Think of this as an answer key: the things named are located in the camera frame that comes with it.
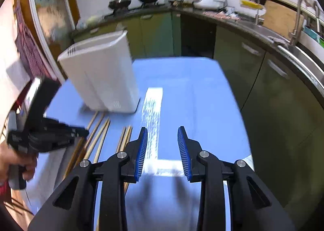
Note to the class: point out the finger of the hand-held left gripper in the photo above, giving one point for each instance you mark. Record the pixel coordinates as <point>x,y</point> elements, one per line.
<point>53,143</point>
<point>65,130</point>

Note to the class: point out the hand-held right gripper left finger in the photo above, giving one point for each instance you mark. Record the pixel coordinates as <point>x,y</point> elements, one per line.
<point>141,156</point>

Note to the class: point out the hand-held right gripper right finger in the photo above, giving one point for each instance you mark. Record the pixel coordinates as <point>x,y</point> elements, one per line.
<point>184,156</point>

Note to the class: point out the bunch of wooden chopsticks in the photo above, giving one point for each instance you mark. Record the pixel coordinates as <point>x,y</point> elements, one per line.
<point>101,137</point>

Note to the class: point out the white plastic utensil holder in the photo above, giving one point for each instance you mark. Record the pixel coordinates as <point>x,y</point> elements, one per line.
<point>101,73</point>

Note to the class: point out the person's left hand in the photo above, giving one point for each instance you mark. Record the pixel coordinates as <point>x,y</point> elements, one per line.
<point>10,160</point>

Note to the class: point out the checked apron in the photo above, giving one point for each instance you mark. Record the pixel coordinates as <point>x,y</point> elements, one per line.
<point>30,51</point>

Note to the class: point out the blue star-print tablecloth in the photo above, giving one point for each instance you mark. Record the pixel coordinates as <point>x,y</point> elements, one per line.
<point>197,99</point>

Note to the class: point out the painted glass sliding door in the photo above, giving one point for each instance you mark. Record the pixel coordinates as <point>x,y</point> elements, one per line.
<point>50,13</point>

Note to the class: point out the plastic bag with food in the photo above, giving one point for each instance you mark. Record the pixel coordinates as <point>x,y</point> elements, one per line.
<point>88,21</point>

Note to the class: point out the black wok with lid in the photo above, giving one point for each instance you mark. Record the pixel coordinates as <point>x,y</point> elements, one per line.
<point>119,2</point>

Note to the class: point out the gas stove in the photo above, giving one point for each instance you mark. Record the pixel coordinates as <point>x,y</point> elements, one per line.
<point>136,9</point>

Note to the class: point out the dark stone countertop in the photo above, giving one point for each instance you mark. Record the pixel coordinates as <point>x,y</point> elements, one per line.
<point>243,25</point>

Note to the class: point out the patterned cloth on counter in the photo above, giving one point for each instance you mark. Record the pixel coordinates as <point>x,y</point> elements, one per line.
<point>220,15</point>

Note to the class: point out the grey rag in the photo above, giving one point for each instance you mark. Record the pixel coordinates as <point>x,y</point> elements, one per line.
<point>278,39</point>

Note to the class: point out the steel sink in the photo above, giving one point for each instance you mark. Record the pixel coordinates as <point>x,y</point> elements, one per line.
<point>296,54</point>

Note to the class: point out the white rice cooker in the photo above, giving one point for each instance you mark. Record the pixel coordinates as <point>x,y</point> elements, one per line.
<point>208,1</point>

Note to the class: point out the yellow sponge tray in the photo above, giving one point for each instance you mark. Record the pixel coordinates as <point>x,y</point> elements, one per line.
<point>250,4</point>

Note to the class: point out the small gooseneck faucet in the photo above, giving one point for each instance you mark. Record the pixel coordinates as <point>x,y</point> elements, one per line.
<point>257,5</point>

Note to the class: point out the wooden cutting board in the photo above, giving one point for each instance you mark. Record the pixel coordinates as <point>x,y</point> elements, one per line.
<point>283,16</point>

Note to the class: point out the tall steel faucet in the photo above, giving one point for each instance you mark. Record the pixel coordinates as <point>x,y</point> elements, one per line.
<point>297,23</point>

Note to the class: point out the green plastic container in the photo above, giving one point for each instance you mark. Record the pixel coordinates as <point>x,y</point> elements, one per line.
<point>313,34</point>

